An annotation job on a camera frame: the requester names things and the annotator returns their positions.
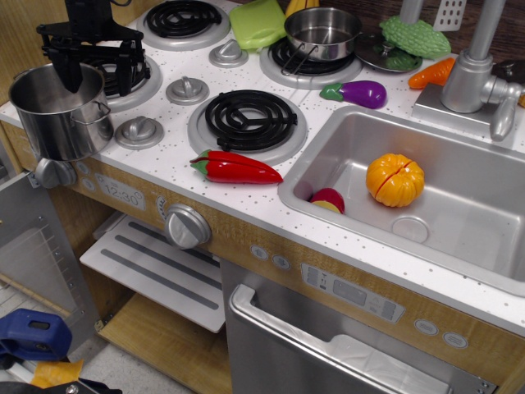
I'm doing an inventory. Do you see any silver stovetop knob front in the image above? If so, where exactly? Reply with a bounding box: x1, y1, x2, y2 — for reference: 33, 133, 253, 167
115, 116, 164, 150

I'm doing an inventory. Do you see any green toy bitter gourd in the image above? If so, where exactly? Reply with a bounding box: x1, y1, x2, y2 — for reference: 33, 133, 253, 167
379, 16, 451, 59

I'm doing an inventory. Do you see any grey oven door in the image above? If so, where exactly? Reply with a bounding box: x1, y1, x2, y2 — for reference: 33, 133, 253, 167
1, 173, 99, 356

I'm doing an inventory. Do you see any red yellow toy fruit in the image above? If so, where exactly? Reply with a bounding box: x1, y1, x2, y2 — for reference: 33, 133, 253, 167
309, 188, 345, 214

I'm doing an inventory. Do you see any orange toy pumpkin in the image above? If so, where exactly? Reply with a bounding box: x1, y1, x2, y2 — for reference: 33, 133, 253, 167
365, 153, 425, 208

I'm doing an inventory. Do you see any silver oven knob left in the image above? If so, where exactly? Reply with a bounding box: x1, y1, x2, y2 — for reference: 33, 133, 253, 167
34, 158, 77, 189

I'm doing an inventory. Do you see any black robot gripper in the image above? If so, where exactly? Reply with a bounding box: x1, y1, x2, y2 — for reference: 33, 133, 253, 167
36, 1, 144, 97

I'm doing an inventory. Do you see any silver oven knob right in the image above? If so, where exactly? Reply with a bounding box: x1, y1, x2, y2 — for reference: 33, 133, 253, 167
164, 204, 212, 250

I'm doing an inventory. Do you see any red toy chili pepper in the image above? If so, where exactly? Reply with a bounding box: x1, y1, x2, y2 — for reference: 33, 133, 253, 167
190, 150, 283, 185

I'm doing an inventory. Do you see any silver stovetop knob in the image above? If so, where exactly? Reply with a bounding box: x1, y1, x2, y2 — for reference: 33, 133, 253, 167
208, 39, 249, 68
115, 116, 164, 150
166, 76, 209, 106

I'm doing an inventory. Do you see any yellow cloth scrap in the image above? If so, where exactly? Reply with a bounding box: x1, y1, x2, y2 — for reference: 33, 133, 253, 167
30, 360, 84, 389

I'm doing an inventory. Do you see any purple toy eggplant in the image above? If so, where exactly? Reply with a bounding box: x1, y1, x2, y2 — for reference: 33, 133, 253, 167
319, 80, 388, 109

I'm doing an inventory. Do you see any white slotted spatula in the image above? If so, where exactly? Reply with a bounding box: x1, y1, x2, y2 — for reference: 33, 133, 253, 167
433, 0, 467, 32

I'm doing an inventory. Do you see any silver stovetop knob middle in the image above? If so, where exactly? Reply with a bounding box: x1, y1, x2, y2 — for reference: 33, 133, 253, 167
166, 76, 209, 106

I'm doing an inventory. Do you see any tall stainless steel pot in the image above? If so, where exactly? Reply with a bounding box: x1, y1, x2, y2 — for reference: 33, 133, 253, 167
9, 64, 114, 161

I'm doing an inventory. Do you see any silver sink basin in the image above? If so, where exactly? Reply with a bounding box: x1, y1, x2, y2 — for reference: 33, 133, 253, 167
278, 106, 524, 296

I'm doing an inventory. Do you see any silver oven knob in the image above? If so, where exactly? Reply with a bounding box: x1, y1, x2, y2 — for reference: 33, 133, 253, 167
34, 158, 77, 189
164, 204, 212, 250

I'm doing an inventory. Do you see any black burner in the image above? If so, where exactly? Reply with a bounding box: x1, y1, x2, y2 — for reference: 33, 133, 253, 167
87, 56, 162, 113
136, 1, 231, 52
188, 89, 308, 166
259, 39, 363, 90

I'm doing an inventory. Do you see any back left black burner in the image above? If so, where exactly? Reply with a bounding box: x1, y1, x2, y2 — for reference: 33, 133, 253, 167
136, 1, 231, 52

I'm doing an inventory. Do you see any yellow toy banana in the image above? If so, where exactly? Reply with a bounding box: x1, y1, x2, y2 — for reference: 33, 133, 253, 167
285, 0, 320, 17

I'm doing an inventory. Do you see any steel pot lid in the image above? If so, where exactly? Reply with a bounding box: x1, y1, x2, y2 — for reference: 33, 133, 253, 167
354, 34, 422, 73

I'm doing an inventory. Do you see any front left black burner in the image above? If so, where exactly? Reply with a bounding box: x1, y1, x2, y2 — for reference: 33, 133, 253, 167
87, 56, 162, 113

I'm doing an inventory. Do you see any white oven rack shelf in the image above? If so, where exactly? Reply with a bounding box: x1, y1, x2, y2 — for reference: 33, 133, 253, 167
80, 215, 225, 333

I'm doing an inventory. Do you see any silver stovetop knob back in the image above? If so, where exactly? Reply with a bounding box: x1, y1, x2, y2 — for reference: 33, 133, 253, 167
208, 39, 249, 68

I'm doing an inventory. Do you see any small steel saucepan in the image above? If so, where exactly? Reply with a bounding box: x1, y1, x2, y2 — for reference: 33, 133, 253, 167
281, 7, 363, 76

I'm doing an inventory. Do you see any silver toy faucet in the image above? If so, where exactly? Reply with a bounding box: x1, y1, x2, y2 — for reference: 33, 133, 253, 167
412, 1, 523, 142

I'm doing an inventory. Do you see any orange toy carrot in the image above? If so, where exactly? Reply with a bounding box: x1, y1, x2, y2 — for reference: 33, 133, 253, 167
408, 57, 455, 89

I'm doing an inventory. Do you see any green plastic cutting board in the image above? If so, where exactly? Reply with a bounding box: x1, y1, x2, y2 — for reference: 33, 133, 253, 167
229, 0, 286, 50

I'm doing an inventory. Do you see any silver dishwasher door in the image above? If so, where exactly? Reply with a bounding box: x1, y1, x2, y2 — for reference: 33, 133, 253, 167
221, 262, 498, 393

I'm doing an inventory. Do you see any back right black burner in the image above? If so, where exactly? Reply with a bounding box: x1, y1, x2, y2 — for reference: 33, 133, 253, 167
259, 39, 363, 90

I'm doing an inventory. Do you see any front right black burner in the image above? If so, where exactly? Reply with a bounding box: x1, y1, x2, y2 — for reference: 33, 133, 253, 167
188, 89, 308, 166

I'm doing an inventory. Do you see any blue clamp tool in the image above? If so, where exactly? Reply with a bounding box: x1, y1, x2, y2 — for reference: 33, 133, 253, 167
1, 309, 73, 361

